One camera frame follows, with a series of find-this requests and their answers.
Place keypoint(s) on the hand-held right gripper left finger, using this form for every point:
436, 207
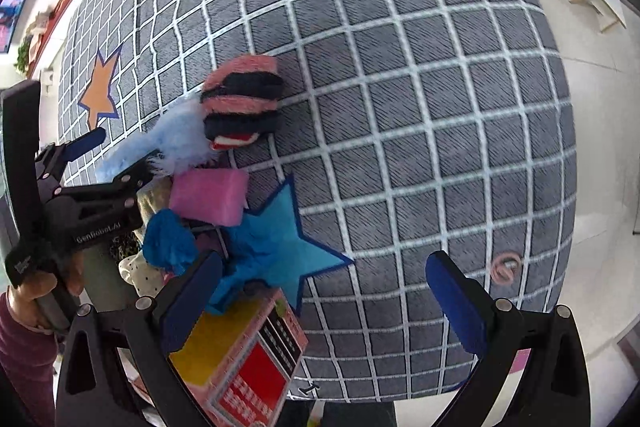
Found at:
192, 302

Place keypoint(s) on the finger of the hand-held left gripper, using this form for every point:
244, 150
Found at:
85, 142
125, 184

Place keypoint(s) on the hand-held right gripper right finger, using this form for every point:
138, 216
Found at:
457, 307

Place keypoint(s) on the cream polka dot cloth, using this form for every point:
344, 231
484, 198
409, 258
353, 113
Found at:
137, 276

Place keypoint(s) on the blue mesh cloth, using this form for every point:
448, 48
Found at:
167, 244

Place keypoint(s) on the light blue fluffy cloth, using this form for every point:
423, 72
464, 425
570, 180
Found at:
175, 132

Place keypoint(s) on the pink navy striped sock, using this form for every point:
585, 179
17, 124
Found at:
240, 107

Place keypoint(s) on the person's left hand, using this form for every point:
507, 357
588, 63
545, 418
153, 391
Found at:
30, 299

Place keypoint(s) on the beige cloth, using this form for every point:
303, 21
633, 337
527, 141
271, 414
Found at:
152, 207

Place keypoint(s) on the leopard print cloth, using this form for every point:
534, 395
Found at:
123, 249

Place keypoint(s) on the pink sponge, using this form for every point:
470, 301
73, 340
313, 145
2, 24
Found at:
210, 197

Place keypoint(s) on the pink patterned cardboard box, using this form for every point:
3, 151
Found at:
250, 372

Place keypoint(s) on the green potted plant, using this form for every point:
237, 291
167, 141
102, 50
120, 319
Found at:
22, 57

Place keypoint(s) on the grey grid blanket with stars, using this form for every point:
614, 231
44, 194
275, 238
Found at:
400, 107

